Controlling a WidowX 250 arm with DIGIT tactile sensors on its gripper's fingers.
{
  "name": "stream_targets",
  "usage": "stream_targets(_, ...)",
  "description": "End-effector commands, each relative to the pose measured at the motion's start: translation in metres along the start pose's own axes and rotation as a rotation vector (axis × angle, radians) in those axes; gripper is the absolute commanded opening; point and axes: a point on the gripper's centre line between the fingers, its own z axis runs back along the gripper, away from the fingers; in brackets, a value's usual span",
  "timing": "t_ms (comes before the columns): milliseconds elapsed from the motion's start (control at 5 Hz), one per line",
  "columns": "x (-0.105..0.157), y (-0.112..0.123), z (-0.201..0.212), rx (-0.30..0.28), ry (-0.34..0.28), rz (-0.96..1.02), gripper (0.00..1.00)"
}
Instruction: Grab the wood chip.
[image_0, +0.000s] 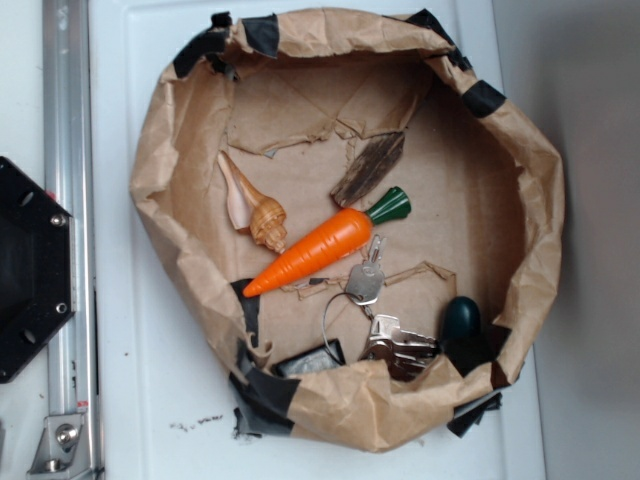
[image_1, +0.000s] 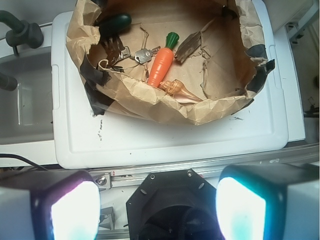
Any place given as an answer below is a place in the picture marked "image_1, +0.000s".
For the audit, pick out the white plastic bin lid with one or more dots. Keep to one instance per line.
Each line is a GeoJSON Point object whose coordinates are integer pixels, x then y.
{"type": "Point", "coordinates": [83, 140]}

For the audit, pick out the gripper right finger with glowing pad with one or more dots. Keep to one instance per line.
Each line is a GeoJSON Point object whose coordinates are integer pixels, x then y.
{"type": "Point", "coordinates": [269, 202]}

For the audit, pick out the crumpled brown paper bag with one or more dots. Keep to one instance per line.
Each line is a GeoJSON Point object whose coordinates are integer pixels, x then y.
{"type": "Point", "coordinates": [226, 71]}

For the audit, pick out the clear plastic storage bin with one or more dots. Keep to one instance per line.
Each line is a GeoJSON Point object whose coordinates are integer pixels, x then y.
{"type": "Point", "coordinates": [26, 113]}

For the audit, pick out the tan spiral seashell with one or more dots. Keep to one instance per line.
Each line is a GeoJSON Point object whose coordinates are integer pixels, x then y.
{"type": "Point", "coordinates": [178, 91]}

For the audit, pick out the dark green toy cucumber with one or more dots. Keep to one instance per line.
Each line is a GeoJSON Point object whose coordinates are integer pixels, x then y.
{"type": "Point", "coordinates": [110, 26]}

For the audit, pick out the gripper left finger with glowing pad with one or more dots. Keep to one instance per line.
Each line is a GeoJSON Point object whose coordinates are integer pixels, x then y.
{"type": "Point", "coordinates": [49, 205]}

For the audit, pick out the black octagonal mount plate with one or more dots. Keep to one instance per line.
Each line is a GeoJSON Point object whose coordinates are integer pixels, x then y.
{"type": "Point", "coordinates": [173, 205]}

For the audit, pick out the dark green clamp handle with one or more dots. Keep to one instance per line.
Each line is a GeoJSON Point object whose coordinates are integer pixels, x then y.
{"type": "Point", "coordinates": [21, 32]}

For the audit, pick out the orange toy carrot green top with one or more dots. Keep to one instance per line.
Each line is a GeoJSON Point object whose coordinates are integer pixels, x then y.
{"type": "Point", "coordinates": [163, 60]}

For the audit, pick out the dark brown wood chip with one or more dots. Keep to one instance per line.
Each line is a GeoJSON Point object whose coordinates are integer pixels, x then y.
{"type": "Point", "coordinates": [188, 46]}

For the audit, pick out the aluminium extrusion rail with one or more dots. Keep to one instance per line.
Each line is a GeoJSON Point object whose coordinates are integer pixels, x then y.
{"type": "Point", "coordinates": [115, 177]}

